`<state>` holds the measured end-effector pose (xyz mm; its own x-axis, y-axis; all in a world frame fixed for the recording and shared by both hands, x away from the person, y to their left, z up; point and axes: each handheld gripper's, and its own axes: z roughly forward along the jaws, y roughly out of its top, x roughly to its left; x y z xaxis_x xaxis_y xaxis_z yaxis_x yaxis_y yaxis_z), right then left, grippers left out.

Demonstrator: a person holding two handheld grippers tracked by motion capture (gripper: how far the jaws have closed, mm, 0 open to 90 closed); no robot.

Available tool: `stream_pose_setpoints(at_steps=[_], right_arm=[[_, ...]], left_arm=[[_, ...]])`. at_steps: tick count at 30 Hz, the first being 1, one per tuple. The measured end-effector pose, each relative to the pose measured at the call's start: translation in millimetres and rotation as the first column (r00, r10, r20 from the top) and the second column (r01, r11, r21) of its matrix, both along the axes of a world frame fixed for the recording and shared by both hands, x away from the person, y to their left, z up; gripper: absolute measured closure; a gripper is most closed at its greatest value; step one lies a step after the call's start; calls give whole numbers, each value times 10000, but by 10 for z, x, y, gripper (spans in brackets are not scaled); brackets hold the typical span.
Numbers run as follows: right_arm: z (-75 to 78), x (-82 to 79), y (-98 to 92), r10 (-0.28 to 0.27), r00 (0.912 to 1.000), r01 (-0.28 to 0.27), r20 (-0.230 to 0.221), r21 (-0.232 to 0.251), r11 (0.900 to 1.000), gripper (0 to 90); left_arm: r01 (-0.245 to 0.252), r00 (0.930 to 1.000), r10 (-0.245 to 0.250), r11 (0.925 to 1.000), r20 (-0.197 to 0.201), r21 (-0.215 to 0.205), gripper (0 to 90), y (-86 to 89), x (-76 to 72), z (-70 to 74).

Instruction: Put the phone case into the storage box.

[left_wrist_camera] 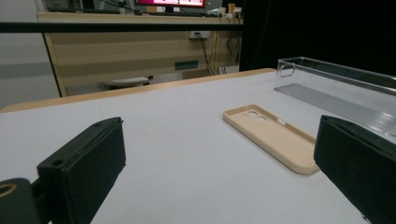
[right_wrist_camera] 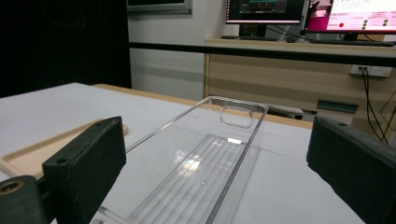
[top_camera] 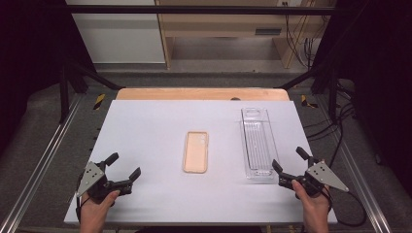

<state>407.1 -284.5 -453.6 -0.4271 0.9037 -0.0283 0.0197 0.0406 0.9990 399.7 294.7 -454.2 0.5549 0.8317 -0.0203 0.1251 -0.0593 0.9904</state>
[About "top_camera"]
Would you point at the wooden table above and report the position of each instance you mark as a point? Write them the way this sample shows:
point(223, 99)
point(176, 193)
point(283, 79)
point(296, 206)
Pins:
point(181, 93)

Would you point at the clear plastic tray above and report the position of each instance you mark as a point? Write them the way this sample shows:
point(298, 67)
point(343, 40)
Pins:
point(259, 145)

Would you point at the white cabinet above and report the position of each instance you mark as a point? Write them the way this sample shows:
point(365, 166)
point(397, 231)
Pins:
point(120, 39)

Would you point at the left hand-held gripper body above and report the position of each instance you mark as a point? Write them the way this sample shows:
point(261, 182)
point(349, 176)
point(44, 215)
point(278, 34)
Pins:
point(94, 174)

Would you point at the beige phone case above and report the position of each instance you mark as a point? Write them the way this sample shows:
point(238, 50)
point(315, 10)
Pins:
point(195, 152)

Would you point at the black upright frame post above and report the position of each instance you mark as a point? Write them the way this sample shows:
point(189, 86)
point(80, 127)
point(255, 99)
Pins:
point(333, 97)
point(64, 93)

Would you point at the black curtain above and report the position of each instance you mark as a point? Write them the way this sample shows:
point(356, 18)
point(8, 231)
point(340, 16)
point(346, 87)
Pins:
point(382, 64)
point(29, 48)

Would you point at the person's left hand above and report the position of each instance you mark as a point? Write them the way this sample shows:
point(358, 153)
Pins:
point(94, 213)

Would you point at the person's right hand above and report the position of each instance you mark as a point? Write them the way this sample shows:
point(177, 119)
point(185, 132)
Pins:
point(315, 208)

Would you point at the black diagonal frame strut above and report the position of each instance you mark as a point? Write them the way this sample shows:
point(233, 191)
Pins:
point(301, 77)
point(94, 76)

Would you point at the white board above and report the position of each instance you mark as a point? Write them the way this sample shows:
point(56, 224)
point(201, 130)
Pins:
point(155, 136)

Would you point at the aluminium rail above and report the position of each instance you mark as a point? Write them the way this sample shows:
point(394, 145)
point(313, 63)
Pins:
point(42, 165)
point(359, 181)

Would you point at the light wooden desk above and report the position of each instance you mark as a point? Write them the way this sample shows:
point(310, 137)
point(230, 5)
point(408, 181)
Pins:
point(220, 22)

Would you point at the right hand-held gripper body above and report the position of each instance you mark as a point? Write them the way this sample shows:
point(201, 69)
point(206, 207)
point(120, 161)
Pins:
point(324, 174)

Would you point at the black horizontal frame bar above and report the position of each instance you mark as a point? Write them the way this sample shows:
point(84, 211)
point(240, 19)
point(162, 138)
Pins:
point(194, 9)

